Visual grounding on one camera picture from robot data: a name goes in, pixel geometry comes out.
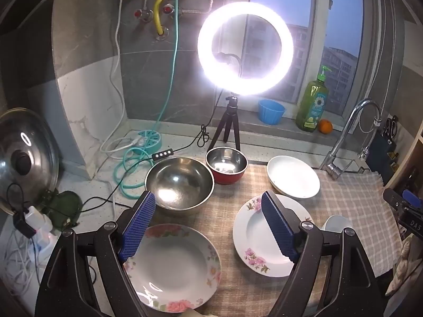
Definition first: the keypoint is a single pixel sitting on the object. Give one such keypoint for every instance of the dark green object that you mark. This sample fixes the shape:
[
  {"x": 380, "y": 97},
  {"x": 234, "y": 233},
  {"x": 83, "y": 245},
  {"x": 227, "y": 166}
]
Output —
[{"x": 66, "y": 204}]

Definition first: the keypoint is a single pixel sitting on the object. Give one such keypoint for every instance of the beige checked cloth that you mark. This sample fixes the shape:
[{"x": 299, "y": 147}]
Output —
[{"x": 224, "y": 211}]

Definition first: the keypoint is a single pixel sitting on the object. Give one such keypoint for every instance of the green dish soap bottle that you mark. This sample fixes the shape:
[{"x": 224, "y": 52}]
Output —
[{"x": 312, "y": 105}]

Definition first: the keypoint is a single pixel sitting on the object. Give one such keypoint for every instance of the plain white deep plate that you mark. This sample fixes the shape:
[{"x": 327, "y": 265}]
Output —
[{"x": 292, "y": 176}]

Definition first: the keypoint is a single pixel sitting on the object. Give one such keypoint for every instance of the person's right forearm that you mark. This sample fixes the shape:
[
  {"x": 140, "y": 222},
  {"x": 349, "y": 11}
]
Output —
[{"x": 401, "y": 270}]

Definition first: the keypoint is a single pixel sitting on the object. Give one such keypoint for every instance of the blue ribbed cup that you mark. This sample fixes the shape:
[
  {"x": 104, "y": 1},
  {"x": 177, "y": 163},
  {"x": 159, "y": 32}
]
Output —
[{"x": 271, "y": 110}]

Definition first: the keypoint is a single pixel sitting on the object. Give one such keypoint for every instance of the round teal power strip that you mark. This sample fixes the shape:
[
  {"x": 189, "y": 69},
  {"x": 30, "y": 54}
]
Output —
[{"x": 150, "y": 138}]

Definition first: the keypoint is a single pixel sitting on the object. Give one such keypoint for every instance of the red steel bowl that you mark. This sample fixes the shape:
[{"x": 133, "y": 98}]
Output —
[{"x": 226, "y": 165}]

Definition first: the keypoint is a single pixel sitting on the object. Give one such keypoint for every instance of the window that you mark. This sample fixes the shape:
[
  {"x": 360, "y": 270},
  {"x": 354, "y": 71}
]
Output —
[{"x": 281, "y": 6}]

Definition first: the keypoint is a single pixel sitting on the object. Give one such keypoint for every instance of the dark utensil holder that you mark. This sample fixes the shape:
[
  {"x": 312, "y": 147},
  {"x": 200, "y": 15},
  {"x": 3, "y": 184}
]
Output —
[{"x": 380, "y": 155}]

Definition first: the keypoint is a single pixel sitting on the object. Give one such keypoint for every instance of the white floral plate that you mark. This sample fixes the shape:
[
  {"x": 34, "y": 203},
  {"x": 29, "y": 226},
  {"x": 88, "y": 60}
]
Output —
[
  {"x": 172, "y": 270},
  {"x": 251, "y": 234}
]

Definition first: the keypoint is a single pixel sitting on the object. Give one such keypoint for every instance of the black inline remote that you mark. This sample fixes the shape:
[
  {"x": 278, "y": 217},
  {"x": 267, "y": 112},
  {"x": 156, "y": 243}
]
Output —
[{"x": 163, "y": 154}]

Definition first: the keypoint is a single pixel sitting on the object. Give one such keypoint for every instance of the chrome faucet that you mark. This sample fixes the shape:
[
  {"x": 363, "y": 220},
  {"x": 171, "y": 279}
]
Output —
[{"x": 350, "y": 119}]

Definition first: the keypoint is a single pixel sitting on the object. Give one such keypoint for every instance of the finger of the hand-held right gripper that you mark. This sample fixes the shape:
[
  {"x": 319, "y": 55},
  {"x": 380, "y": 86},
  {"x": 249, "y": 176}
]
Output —
[
  {"x": 413, "y": 197},
  {"x": 395, "y": 199}
]

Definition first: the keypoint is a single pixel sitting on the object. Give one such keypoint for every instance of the black adapter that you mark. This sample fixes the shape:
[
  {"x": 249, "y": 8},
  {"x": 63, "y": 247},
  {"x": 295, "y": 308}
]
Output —
[{"x": 23, "y": 228}]

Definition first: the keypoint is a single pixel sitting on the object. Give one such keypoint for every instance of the wooden shelf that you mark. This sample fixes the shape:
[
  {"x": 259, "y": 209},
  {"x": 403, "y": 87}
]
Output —
[{"x": 411, "y": 158}]

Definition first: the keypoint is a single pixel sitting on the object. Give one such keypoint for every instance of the small white bowl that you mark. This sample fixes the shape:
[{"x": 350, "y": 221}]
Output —
[{"x": 335, "y": 224}]

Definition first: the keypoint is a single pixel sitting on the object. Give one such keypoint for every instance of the black scissors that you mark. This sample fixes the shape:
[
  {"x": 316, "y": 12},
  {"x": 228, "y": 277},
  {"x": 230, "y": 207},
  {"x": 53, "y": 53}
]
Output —
[{"x": 391, "y": 127}]

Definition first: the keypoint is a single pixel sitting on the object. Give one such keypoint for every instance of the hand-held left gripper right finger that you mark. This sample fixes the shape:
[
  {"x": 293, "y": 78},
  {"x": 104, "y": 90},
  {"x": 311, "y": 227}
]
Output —
[{"x": 281, "y": 228}]

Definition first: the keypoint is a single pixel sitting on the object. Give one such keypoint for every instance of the white charger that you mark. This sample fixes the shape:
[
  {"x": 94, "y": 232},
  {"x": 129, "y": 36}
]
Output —
[{"x": 34, "y": 218}]

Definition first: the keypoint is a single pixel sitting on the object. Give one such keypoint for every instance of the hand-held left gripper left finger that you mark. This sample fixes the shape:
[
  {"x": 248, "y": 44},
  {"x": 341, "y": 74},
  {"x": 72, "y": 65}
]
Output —
[{"x": 138, "y": 228}]

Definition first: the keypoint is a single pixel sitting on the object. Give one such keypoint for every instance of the steel pot lid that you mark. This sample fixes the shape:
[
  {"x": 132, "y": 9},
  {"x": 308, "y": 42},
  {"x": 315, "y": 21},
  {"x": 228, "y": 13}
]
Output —
[{"x": 23, "y": 158}]

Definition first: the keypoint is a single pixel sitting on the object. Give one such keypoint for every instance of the orange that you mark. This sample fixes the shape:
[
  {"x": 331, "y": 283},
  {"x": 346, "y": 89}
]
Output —
[{"x": 325, "y": 126}]

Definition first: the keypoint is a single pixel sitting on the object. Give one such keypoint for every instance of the large stainless steel bowl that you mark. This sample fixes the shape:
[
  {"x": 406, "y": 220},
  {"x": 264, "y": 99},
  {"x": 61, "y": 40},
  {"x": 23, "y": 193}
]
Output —
[{"x": 178, "y": 185}]

